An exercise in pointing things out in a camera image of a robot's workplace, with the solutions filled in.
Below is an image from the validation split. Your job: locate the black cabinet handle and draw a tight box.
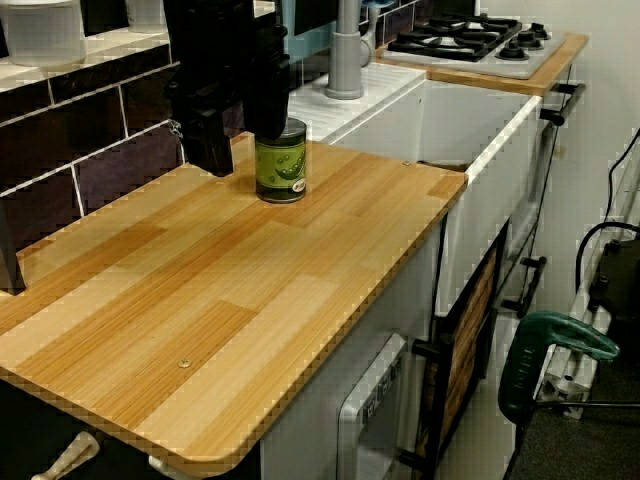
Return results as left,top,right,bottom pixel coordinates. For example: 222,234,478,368
398,446,427,472
501,255,549,317
411,336,455,359

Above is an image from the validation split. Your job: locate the dark kitchen upright panel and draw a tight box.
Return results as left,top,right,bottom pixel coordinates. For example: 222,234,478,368
292,0,342,37

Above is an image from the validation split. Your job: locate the white aluminium rail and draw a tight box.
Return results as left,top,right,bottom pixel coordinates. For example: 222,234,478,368
538,298,617,419

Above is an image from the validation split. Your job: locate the black box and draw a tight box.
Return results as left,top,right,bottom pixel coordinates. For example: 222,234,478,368
588,238,640,322

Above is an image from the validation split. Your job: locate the green power drill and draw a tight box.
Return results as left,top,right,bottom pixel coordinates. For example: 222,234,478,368
498,310,622,427

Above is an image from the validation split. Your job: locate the black stove knob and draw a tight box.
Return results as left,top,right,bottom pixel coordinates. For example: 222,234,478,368
517,29,546,51
500,41,529,63

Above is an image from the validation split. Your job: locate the black thin cable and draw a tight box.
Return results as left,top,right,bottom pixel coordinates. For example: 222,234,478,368
601,126,640,224

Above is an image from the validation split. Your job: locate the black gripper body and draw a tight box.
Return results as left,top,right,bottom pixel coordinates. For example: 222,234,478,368
162,0,292,122

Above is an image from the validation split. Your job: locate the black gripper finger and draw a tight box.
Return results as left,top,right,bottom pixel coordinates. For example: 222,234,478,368
185,104,235,178
243,79,291,142

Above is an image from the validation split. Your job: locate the black burner grate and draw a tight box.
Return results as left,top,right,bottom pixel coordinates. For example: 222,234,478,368
387,13,524,64

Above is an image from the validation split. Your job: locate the green pea can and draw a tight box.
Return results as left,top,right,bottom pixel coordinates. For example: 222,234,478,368
255,118,308,205

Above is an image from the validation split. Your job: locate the black thick cable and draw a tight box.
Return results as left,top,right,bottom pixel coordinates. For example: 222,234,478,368
574,218,629,314

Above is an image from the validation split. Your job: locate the black towel bar handle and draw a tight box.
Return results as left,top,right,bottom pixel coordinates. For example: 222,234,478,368
539,82,587,127

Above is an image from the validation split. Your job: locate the cream clamp handle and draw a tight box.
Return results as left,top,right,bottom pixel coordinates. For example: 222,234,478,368
30,430,101,480
147,452,177,475

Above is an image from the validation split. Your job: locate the white toy kitchen cabinet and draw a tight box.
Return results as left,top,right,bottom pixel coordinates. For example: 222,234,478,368
257,74,576,480

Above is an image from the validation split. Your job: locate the large white plastic container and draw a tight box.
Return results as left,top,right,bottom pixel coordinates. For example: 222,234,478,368
0,0,89,69

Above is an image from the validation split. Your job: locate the white toy sink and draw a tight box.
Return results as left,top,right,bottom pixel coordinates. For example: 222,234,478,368
287,62,545,177

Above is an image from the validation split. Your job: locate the grey stove plate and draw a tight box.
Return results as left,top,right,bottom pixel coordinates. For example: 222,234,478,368
375,12,569,81

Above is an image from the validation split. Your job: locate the teal plastic box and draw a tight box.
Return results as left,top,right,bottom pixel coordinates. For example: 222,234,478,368
284,19,342,69

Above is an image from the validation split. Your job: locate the grey toy faucet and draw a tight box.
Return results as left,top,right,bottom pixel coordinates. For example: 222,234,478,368
325,0,377,100

